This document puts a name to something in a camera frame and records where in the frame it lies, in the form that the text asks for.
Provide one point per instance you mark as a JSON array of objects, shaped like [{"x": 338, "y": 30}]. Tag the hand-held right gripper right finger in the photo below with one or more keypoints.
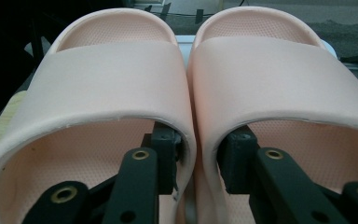
[{"x": 239, "y": 161}]

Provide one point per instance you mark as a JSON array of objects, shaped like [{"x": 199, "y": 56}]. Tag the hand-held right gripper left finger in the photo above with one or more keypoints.
[{"x": 164, "y": 161}]

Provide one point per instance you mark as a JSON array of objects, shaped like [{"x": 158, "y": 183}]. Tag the pink slide slipper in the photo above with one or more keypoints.
[
  {"x": 276, "y": 84},
  {"x": 105, "y": 84}
]

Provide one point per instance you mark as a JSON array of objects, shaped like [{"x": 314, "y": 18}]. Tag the black floor bracket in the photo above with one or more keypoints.
[
  {"x": 199, "y": 16},
  {"x": 166, "y": 10}
]

